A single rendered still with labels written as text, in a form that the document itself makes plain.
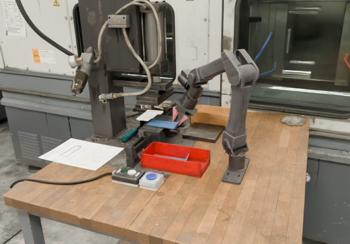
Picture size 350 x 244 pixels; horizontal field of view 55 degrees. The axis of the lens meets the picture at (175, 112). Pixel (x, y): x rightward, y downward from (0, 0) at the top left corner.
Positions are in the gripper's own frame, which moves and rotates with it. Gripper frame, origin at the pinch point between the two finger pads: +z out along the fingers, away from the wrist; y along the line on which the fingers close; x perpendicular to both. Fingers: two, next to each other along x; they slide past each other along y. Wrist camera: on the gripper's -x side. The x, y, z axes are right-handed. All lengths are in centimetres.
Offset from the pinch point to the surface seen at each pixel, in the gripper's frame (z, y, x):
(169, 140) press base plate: 11.8, -0.8, -2.4
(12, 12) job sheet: 41, 163, -72
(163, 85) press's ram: -12.7, 12.4, 3.0
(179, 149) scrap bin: 2.7, -8.6, 13.0
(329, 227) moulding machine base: 33, -103, -58
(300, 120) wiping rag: -18, -48, -42
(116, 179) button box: 13.1, 2.7, 37.8
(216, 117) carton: -1.4, -12.9, -24.0
